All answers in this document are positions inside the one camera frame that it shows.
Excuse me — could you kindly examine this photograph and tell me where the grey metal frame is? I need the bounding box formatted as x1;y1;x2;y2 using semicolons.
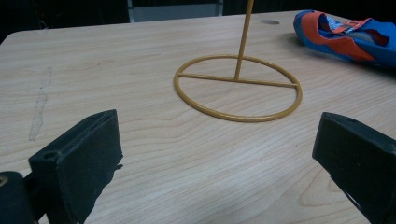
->
126;0;225;23

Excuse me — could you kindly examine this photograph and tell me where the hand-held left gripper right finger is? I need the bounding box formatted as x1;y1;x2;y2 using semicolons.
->
312;111;396;224

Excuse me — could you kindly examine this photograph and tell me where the yellow metal wire stand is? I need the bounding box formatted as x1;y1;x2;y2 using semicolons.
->
173;0;304;123

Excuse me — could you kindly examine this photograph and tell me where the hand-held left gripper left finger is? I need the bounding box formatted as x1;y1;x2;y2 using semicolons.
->
28;108;124;224

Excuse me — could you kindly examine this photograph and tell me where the blue and orange shoe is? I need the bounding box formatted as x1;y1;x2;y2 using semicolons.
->
292;9;396;70

